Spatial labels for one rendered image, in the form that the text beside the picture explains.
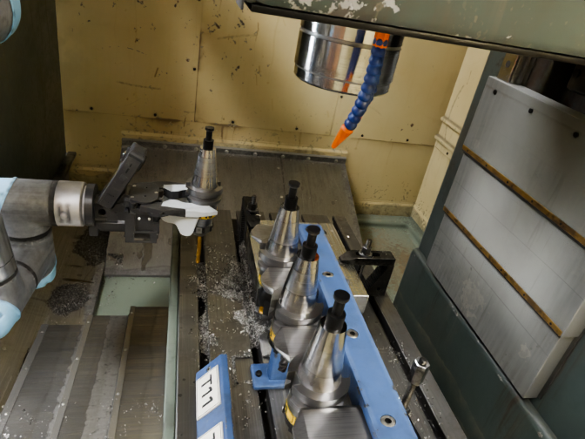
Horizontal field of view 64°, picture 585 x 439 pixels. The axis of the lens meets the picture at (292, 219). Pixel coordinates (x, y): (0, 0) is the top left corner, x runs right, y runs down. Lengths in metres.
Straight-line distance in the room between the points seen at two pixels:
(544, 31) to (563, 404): 0.73
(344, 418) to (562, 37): 0.41
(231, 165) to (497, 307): 1.13
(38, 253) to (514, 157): 0.91
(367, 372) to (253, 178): 1.38
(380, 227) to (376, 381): 1.66
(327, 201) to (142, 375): 1.03
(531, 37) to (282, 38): 1.35
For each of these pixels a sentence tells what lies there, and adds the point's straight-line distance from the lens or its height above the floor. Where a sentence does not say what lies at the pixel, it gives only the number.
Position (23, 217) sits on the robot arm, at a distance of 0.85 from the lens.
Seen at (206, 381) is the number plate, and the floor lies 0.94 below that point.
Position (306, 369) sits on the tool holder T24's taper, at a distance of 0.47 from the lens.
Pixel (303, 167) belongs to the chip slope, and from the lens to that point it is 1.92.
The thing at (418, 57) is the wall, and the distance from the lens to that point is 1.97.
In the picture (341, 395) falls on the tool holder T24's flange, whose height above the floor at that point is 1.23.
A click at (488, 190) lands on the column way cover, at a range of 1.14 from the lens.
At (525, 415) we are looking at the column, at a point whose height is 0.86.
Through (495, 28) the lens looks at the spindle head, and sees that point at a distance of 0.49.
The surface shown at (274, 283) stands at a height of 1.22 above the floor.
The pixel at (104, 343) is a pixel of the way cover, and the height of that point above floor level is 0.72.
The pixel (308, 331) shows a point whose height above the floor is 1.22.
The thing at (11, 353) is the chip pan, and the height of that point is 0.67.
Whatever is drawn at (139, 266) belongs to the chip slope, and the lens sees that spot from 1.57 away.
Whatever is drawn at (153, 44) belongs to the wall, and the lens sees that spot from 1.77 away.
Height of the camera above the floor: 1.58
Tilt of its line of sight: 29 degrees down
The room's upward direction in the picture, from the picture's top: 11 degrees clockwise
